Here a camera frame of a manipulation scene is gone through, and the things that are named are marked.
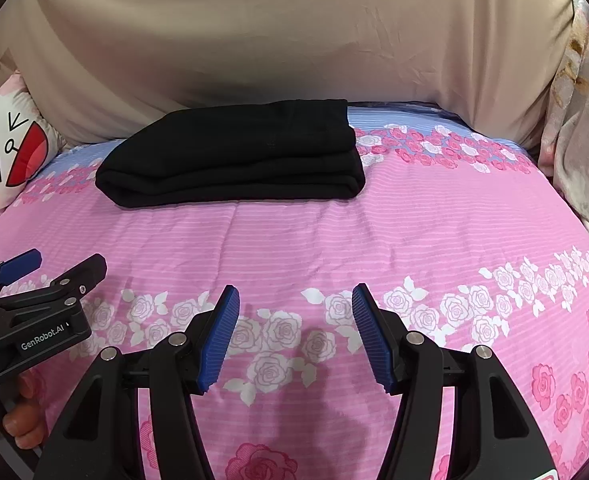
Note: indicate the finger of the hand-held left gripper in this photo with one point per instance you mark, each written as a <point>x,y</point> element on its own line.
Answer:
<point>19,262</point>
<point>87,272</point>

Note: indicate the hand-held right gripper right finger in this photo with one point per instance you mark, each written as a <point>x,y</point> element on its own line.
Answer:
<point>372,340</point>

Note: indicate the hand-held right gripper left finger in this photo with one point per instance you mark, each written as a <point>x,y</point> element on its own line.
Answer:
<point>219,340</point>

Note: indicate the black pants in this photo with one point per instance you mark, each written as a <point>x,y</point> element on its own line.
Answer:
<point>234,160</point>

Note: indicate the person's left hand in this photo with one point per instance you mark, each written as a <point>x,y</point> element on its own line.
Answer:
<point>19,422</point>

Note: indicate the pink floral bed sheet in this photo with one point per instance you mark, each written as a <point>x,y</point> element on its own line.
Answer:
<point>324,240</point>

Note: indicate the cartoon cat face pillow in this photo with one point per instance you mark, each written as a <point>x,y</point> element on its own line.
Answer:
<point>9,125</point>

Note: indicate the pale floral patterned cloth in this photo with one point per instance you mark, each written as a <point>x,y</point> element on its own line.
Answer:
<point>579,135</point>

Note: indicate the beige padded headboard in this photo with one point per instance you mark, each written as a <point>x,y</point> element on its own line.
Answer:
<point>274,35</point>

